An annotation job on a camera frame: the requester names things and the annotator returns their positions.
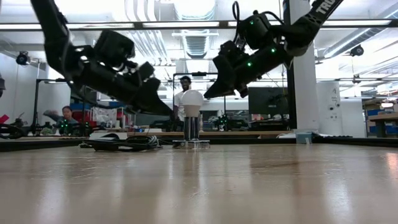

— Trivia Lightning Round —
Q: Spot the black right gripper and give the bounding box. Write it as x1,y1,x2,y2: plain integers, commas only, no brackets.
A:
203,39,292,100

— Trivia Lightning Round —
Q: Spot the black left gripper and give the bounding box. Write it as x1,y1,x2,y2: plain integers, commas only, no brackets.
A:
70,60,174,117

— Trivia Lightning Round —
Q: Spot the white lightbulb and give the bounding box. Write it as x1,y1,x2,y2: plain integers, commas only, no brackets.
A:
181,89,205,118

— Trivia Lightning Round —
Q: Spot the chrome lamp socket clear base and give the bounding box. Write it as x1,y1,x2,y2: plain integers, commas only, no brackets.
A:
172,115,211,149

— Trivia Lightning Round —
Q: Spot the person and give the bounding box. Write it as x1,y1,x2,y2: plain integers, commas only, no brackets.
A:
43,105,80,135
173,75,203,132

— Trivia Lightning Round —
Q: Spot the storage shelf with boxes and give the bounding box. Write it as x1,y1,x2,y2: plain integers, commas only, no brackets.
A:
70,93,137,130

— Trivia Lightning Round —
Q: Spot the black monitor screen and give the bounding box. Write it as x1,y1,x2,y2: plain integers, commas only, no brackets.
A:
248,86,289,116

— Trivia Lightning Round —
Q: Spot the beige desk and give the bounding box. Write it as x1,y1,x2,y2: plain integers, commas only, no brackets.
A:
0,130,293,140

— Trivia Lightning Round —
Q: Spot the small blue cylinder cup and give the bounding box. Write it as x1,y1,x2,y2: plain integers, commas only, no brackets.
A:
294,129,313,144

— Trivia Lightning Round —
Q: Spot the black ceiling spotlight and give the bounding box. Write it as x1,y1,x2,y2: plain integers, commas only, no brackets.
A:
349,44,365,57
15,50,32,66

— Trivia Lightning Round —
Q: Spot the wooden workbench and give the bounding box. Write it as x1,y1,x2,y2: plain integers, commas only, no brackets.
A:
368,112,398,138

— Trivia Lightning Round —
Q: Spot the black robot station frame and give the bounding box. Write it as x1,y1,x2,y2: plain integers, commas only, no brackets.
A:
33,77,91,135
172,72,227,131

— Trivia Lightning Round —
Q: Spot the black power cable with switch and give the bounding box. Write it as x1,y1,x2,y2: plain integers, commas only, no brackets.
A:
81,134,175,153

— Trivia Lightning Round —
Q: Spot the black cable loop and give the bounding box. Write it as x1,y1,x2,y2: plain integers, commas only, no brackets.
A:
0,123,27,140

